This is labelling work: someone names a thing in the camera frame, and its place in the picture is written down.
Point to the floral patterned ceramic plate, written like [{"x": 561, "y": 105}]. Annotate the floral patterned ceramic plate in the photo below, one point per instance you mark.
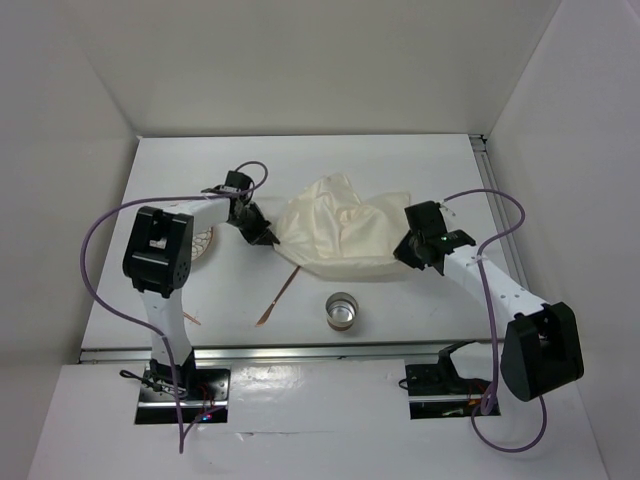
[{"x": 201, "y": 242}]

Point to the aluminium front rail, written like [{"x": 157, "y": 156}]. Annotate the aluminium front rail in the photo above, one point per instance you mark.
[{"x": 277, "y": 353}]

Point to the copper knife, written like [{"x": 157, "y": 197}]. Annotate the copper knife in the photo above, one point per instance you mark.
[{"x": 267, "y": 313}]

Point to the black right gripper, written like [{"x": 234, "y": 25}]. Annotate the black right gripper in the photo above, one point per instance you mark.
[{"x": 402, "y": 252}]

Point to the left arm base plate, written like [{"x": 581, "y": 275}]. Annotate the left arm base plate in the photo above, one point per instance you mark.
[{"x": 208, "y": 398}]

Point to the aluminium rail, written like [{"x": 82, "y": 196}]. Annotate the aluminium rail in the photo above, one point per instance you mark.
[
  {"x": 505, "y": 200},
  {"x": 277, "y": 353}
]

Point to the cream cloth napkin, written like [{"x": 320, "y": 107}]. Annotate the cream cloth napkin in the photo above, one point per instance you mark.
[{"x": 330, "y": 232}]

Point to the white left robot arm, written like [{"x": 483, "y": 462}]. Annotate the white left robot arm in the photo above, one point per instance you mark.
[{"x": 158, "y": 260}]

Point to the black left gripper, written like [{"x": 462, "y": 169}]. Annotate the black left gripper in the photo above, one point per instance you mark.
[{"x": 259, "y": 227}]

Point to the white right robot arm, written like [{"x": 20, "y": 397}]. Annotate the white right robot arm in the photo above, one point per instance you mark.
[{"x": 535, "y": 344}]

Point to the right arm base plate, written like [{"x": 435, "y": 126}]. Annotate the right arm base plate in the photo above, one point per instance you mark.
[{"x": 436, "y": 391}]

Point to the aluminium right side rail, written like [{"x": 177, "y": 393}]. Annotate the aluminium right side rail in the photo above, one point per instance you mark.
[{"x": 505, "y": 200}]

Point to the metal cup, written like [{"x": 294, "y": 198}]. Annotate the metal cup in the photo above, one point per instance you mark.
[{"x": 341, "y": 311}]

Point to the copper fork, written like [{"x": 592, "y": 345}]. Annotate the copper fork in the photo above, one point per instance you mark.
[{"x": 191, "y": 318}]

